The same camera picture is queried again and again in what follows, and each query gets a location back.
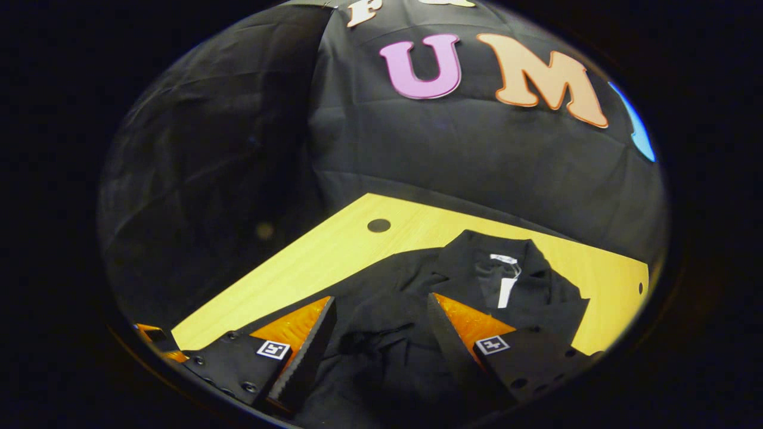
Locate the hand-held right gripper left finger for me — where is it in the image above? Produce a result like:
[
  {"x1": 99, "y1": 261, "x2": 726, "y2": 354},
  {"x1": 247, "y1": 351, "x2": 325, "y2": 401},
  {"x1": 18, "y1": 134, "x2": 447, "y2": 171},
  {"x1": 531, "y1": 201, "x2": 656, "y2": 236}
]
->
[{"x1": 179, "y1": 296, "x2": 338, "y2": 416}]

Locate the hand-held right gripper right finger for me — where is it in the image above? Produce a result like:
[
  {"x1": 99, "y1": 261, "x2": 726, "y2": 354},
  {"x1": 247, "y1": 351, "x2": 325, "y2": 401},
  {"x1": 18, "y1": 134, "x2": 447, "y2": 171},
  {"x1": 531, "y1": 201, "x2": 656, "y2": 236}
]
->
[{"x1": 427, "y1": 292, "x2": 604, "y2": 412}]

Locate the black buttoned shirt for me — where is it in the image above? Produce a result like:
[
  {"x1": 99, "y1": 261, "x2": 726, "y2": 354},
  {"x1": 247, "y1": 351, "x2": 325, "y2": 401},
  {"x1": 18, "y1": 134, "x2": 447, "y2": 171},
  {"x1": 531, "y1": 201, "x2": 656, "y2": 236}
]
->
[{"x1": 238, "y1": 229, "x2": 591, "y2": 428}]

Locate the black backdrop cloth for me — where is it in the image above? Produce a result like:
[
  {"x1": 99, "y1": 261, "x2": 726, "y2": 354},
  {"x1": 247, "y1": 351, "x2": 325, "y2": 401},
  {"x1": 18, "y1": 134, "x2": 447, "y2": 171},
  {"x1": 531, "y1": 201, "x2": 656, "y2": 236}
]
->
[{"x1": 98, "y1": 0, "x2": 668, "y2": 334}]

